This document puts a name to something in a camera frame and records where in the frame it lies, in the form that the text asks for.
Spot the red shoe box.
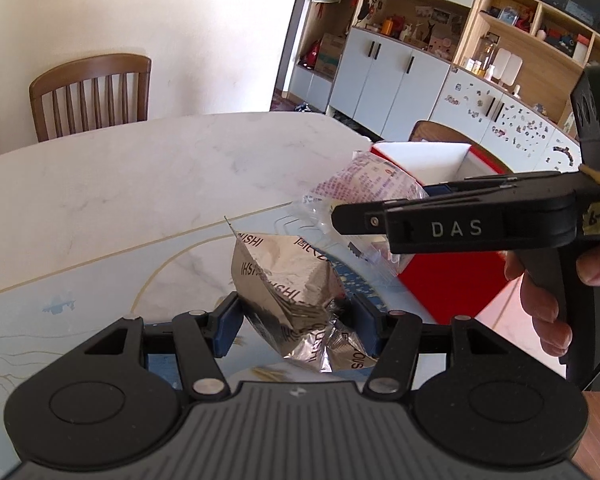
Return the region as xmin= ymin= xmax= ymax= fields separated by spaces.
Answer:
xmin=370 ymin=141 xmax=511 ymax=326

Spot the cardboard box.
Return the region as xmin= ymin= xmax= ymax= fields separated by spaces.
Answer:
xmin=312 ymin=34 xmax=346 ymax=78

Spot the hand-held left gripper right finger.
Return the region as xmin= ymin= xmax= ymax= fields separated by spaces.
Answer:
xmin=352 ymin=291 xmax=511 ymax=397

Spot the black bear wall decoration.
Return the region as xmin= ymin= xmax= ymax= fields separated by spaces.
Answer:
xmin=355 ymin=0 xmax=383 ymax=28

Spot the silver foil bag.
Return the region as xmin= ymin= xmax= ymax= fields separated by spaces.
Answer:
xmin=225 ymin=216 xmax=381 ymax=373

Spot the white storage container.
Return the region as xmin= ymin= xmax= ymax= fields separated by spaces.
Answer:
xmin=505 ymin=52 xmax=523 ymax=86
xmin=493 ymin=47 xmax=510 ymax=81

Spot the white marble desktop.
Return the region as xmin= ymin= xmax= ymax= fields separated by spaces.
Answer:
xmin=0 ymin=111 xmax=573 ymax=461

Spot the tall glass jar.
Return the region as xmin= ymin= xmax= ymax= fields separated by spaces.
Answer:
xmin=477 ymin=34 xmax=498 ymax=73

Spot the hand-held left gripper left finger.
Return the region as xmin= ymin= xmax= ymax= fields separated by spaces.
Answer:
xmin=82 ymin=290 xmax=242 ymax=402

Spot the red bag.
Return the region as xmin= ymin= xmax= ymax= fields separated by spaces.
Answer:
xmin=297 ymin=40 xmax=323 ymax=68

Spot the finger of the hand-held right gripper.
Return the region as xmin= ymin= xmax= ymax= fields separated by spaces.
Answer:
xmin=422 ymin=171 xmax=563 ymax=197
xmin=330 ymin=201 xmax=396 ymax=237

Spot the person's right hand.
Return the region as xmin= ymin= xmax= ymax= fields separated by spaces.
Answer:
xmin=505 ymin=245 xmax=600 ymax=358

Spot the purple print snack packet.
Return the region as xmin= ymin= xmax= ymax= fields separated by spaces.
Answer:
xmin=292 ymin=152 xmax=431 ymax=281

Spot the open wooden shelf unit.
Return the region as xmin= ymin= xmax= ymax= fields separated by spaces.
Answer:
xmin=452 ymin=0 xmax=600 ymax=128

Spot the grey base cabinet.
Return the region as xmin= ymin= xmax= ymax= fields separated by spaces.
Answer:
xmin=287 ymin=27 xmax=451 ymax=136

